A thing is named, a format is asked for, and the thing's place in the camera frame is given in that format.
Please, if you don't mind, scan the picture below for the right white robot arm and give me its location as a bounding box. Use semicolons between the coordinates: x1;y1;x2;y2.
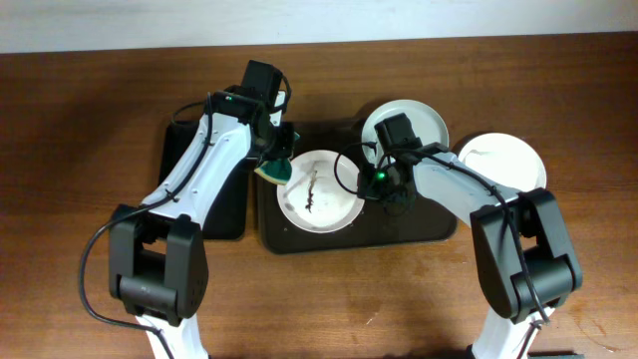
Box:
356;113;583;358

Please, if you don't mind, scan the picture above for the small black tray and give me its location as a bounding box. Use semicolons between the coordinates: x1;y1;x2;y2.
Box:
159;124;250;240

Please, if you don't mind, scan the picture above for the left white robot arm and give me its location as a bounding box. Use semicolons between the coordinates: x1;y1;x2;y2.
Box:
104;60;298;358

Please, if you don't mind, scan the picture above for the dark brown serving tray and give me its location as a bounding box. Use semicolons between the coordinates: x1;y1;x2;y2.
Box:
255;119;458;254

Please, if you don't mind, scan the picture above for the green yellow sponge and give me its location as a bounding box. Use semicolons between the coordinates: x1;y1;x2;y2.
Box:
254;132;299;185

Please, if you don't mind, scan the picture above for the white plate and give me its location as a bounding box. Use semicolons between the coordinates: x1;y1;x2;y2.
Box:
458;133;547;191

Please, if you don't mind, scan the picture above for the pink plate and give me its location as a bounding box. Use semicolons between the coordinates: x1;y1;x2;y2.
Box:
276;150;365;234

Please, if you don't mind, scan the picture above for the grey-green plate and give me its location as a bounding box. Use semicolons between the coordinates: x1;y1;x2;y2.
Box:
361;100;450;165

